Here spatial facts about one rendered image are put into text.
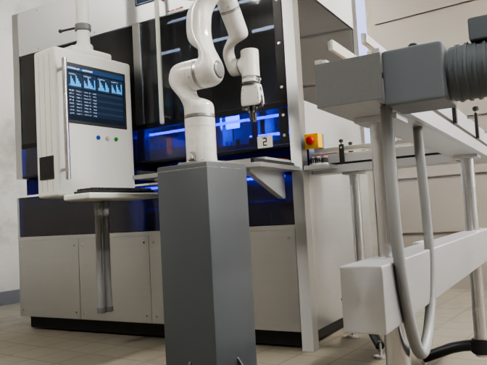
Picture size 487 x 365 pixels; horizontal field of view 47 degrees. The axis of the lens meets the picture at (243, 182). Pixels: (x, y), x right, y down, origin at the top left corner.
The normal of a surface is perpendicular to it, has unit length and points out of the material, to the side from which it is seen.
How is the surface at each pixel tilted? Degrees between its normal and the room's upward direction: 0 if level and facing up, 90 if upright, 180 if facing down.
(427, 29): 90
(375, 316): 90
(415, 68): 90
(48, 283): 90
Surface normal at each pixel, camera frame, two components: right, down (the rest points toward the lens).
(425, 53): -0.50, -0.03
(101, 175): 0.80, -0.08
